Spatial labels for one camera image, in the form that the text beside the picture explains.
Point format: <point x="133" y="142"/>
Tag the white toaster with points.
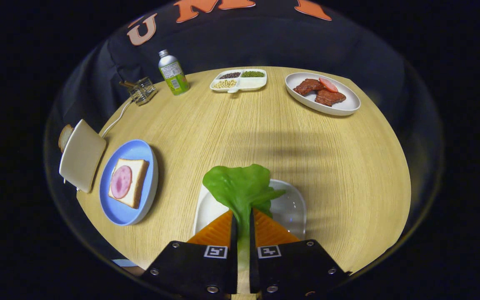
<point x="81" y="156"/>

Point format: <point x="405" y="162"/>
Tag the brown meat piece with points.
<point x="306" y="86"/>
<point x="329" y="98"/>

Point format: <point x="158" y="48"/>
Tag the pile of green beans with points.
<point x="252" y="74"/>

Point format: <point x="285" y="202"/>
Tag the black backdrop cloth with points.
<point x="265" y="41"/>

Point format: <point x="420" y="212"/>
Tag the silver bottle with green label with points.
<point x="174" y="75"/>

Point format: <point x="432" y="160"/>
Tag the white oval plate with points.
<point x="348" y="102"/>

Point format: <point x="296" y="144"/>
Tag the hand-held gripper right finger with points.
<point x="252" y="250"/>

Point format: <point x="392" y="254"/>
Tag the round pink ham slice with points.
<point x="121" y="182"/>

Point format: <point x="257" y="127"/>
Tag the white square plate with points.
<point x="292" y="208"/>

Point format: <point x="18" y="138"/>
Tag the green lettuce leaf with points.
<point x="240" y="187"/>

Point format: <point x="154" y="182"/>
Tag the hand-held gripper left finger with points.
<point x="233" y="250"/>

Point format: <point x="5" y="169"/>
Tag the toasted bread slice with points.
<point x="65" y="137"/>

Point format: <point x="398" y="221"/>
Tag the white bread slice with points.
<point x="139" y="179"/>

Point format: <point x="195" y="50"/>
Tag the pink sausage slice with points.
<point x="328" y="84"/>

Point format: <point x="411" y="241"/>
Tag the pile of dark red beans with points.
<point x="229" y="75"/>

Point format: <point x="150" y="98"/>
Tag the white divided dish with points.
<point x="253" y="83"/>

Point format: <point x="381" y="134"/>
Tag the blue plate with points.
<point x="119" y="214"/>

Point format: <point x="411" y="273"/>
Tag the pile of yellow soybeans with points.
<point x="225" y="83"/>

